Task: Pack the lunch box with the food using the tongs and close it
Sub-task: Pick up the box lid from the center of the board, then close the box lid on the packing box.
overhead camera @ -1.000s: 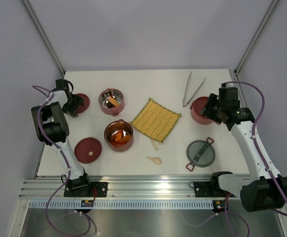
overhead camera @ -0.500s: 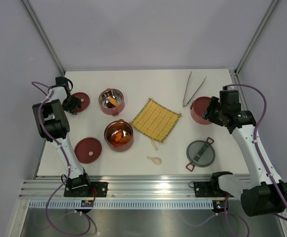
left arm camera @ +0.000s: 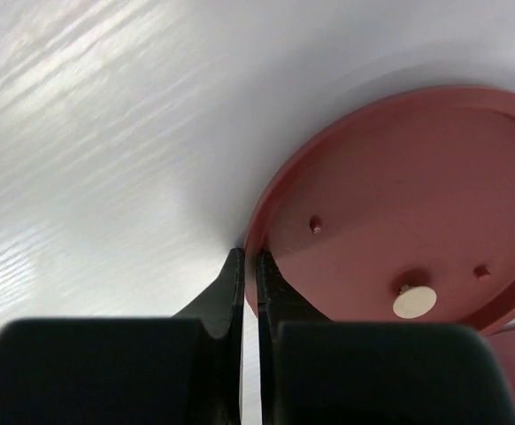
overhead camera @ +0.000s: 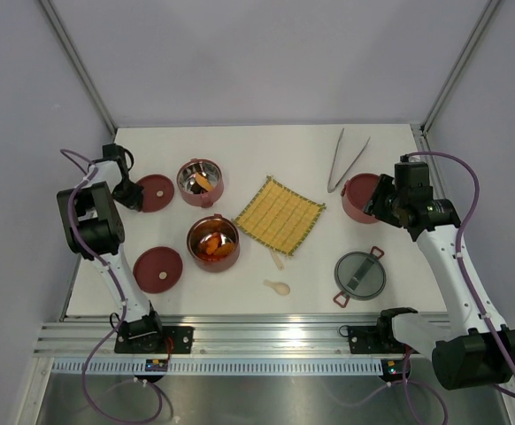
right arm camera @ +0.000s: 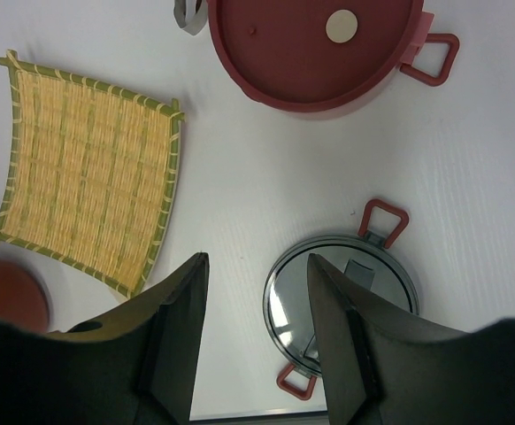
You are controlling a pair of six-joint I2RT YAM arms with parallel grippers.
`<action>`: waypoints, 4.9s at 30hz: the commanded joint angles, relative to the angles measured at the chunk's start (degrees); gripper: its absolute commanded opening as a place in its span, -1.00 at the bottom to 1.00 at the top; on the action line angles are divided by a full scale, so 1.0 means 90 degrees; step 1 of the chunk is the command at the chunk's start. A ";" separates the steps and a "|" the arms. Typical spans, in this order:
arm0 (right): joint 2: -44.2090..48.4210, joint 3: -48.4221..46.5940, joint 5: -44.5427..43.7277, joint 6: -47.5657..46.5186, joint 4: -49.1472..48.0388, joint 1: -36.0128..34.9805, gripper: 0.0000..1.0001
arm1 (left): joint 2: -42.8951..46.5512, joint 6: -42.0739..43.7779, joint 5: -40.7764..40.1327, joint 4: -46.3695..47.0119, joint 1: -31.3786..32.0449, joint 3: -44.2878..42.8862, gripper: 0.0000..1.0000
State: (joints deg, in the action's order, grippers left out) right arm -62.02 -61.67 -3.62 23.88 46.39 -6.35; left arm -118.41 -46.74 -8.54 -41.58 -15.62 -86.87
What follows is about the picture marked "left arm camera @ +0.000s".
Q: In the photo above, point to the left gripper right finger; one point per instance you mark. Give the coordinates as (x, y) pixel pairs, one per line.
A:
(317, 371)

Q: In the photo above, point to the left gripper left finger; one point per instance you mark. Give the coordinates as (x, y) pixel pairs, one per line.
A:
(183, 369)

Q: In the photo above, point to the red lid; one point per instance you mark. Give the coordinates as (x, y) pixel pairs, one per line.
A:
(418, 190)

